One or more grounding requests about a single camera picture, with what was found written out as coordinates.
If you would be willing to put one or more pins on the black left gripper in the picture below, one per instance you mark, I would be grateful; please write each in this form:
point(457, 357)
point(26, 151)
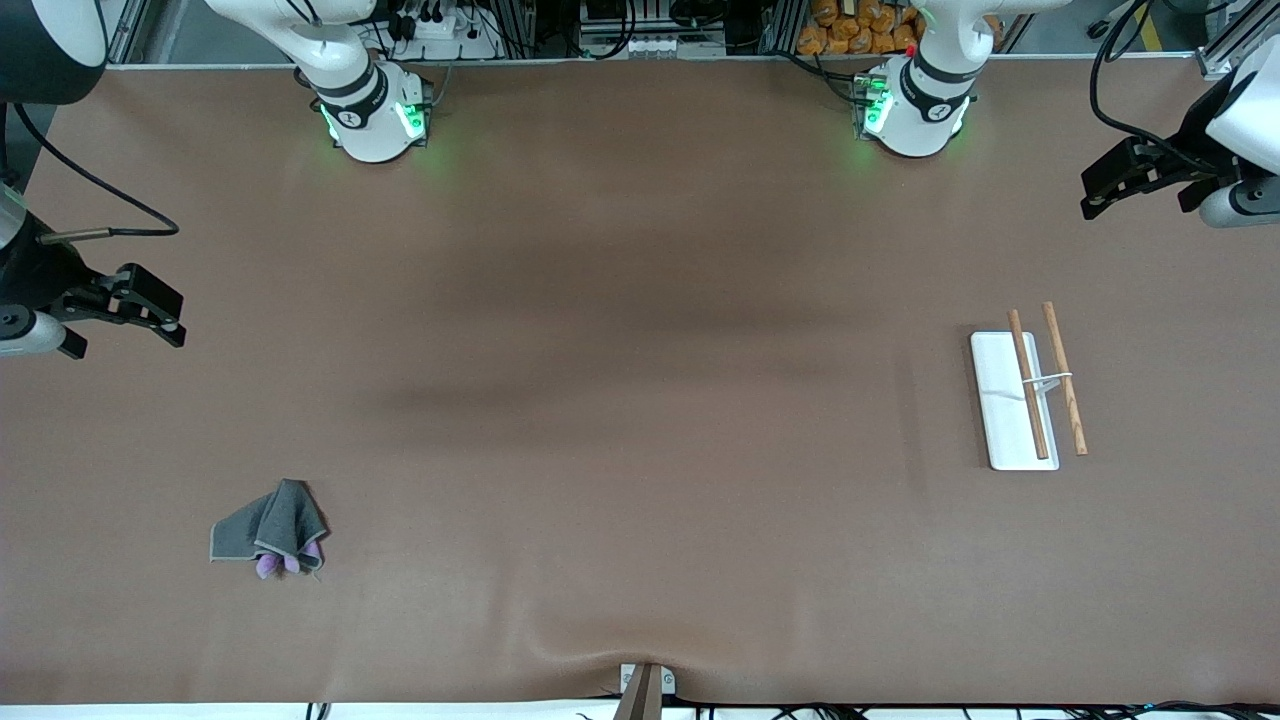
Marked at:
point(1194, 133)

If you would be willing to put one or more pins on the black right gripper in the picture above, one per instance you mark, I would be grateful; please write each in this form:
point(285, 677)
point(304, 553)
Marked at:
point(28, 272)

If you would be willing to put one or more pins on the grey and purple towel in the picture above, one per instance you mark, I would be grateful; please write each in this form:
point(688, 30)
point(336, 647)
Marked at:
point(270, 520)

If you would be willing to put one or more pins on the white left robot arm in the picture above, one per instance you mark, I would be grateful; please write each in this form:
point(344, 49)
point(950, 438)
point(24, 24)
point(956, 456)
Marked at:
point(930, 100)

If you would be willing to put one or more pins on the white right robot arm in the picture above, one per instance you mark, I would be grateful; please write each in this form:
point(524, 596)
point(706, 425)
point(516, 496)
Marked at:
point(375, 110)

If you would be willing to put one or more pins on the white rack with wooden rods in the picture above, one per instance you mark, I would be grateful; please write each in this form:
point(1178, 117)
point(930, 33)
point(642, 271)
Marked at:
point(1000, 400)

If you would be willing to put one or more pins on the white power strip with plugs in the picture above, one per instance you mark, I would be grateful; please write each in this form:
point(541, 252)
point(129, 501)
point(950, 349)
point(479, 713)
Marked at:
point(460, 45)

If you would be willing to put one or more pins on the white multi-socket block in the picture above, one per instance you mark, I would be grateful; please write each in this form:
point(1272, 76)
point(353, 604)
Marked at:
point(650, 45)

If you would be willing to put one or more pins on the aluminium frame profile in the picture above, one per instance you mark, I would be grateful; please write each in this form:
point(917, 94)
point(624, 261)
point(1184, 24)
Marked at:
point(1235, 45)
point(128, 30)

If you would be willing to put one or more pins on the brown tapered post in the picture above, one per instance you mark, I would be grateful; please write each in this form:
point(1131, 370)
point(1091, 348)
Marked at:
point(642, 700)

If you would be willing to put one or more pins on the grey metal table bracket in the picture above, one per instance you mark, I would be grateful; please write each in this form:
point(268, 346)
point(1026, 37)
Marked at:
point(669, 682)

